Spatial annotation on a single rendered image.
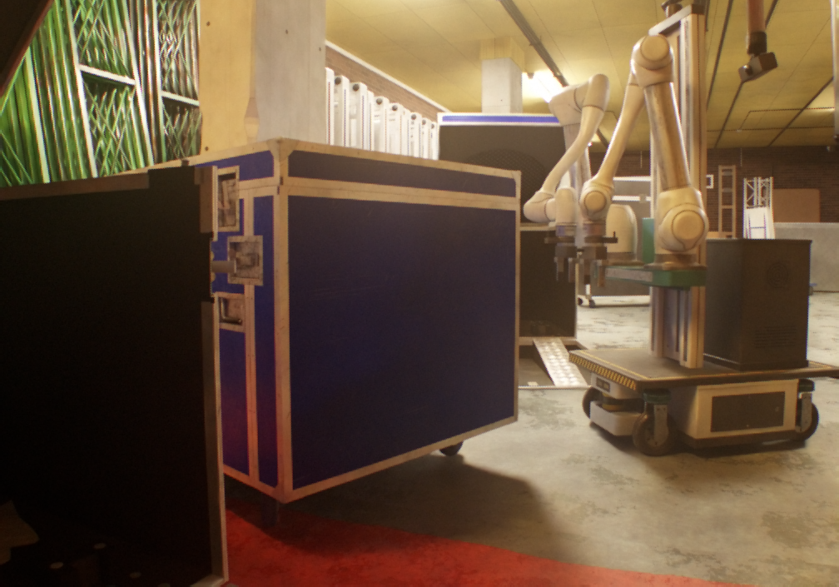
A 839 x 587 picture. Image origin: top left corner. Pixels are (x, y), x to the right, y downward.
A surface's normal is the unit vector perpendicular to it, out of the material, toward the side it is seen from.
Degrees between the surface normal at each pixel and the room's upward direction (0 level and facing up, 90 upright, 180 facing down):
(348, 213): 90
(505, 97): 90
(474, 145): 143
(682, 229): 96
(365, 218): 90
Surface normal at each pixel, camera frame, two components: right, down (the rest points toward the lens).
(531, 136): 0.00, 0.83
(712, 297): -0.99, 0.00
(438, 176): 0.73, 0.03
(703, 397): 0.16, 0.04
